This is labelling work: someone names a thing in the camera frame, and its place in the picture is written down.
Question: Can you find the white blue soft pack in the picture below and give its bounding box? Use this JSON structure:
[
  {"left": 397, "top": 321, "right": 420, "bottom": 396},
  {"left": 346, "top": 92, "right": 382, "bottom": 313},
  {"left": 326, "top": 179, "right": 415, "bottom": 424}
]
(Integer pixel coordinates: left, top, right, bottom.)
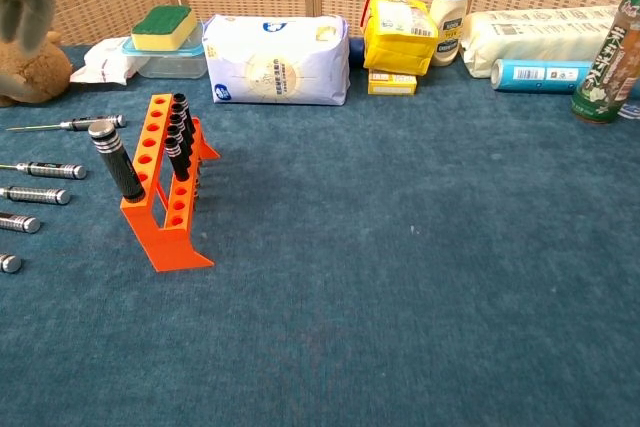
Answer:
[{"left": 202, "top": 14, "right": 352, "bottom": 107}]

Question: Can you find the orange screwdriver rack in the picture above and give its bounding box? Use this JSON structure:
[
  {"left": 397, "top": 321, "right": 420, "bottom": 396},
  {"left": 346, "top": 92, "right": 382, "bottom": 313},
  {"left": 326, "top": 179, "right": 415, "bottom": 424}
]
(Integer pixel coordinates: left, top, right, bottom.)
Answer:
[{"left": 119, "top": 93, "right": 222, "bottom": 274}]

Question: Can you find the green tea bottle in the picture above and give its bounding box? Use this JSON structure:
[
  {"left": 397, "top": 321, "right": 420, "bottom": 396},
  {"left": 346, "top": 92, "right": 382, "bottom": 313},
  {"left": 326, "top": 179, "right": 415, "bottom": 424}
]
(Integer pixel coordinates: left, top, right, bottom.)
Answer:
[{"left": 570, "top": 0, "right": 640, "bottom": 125}]

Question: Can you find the blue label drink bottle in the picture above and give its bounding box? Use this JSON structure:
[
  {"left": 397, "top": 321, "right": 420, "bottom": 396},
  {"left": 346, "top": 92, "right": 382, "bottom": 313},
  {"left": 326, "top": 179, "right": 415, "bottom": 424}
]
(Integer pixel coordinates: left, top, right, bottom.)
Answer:
[{"left": 618, "top": 81, "right": 640, "bottom": 121}]

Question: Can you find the yellow biscuit bag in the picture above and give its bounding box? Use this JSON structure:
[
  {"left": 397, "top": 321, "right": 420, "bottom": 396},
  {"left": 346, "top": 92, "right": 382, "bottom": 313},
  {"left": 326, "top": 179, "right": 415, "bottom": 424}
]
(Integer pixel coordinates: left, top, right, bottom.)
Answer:
[{"left": 362, "top": 0, "right": 440, "bottom": 78}]

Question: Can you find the light blue cylinder roll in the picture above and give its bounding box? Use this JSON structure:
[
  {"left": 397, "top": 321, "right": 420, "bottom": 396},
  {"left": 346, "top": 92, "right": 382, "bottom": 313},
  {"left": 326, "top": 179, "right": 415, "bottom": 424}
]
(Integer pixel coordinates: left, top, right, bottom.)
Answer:
[{"left": 490, "top": 58, "right": 594, "bottom": 95}]

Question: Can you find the blue table cloth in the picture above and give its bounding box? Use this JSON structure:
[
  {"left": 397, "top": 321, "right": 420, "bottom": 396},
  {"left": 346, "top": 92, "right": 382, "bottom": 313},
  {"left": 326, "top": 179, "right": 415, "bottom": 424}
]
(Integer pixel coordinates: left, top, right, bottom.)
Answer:
[{"left": 0, "top": 44, "right": 640, "bottom": 427}]

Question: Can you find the small yellow box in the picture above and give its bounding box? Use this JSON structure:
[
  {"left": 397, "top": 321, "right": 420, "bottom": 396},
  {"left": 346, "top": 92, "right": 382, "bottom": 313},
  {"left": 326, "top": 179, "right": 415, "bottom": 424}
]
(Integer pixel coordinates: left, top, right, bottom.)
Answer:
[{"left": 367, "top": 69, "right": 418, "bottom": 97}]

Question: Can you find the green yellow sponge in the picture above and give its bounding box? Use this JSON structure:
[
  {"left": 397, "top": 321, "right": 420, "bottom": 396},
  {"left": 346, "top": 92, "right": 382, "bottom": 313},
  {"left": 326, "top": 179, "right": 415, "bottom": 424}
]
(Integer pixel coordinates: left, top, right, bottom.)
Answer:
[{"left": 130, "top": 4, "right": 199, "bottom": 53}]

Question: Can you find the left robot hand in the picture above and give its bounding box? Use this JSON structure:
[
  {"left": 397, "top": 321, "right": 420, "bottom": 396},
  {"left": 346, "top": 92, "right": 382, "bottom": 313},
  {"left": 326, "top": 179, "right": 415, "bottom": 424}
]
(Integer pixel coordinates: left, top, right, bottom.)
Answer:
[{"left": 0, "top": 0, "right": 56, "bottom": 54}]

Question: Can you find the long white paper pack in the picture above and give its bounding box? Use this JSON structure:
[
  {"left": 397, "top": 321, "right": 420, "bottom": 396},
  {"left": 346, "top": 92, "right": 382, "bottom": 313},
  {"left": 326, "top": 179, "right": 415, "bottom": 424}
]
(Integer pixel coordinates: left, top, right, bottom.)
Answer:
[{"left": 459, "top": 5, "right": 621, "bottom": 80}]

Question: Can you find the clear plastic food container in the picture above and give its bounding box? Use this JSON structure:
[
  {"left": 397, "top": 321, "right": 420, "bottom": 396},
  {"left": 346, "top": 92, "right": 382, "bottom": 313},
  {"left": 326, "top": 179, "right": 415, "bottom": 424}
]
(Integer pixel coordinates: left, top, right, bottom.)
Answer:
[{"left": 122, "top": 21, "right": 209, "bottom": 80}]

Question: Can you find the brown capybara plush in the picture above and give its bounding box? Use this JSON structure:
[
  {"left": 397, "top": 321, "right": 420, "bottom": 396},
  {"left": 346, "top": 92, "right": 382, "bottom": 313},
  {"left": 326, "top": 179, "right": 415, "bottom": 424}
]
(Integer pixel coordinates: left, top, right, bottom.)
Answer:
[{"left": 0, "top": 30, "right": 74, "bottom": 108}]

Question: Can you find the mayonnaise bottle with clear cap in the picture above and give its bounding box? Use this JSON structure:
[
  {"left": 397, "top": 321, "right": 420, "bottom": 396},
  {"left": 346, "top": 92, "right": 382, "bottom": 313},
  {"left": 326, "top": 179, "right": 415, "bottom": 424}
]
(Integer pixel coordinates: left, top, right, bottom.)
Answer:
[{"left": 428, "top": 0, "right": 477, "bottom": 68}]

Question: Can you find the small black ringed screwdriver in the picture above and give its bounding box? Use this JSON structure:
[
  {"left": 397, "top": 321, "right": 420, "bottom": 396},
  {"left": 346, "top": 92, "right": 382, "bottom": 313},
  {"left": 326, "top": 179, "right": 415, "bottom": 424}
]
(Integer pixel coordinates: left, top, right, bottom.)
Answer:
[
  {"left": 164, "top": 135, "right": 192, "bottom": 182},
  {"left": 172, "top": 92, "right": 197, "bottom": 136},
  {"left": 166, "top": 124, "right": 194, "bottom": 168},
  {"left": 168, "top": 113, "right": 195, "bottom": 156},
  {"left": 170, "top": 102, "right": 196, "bottom": 146}
]

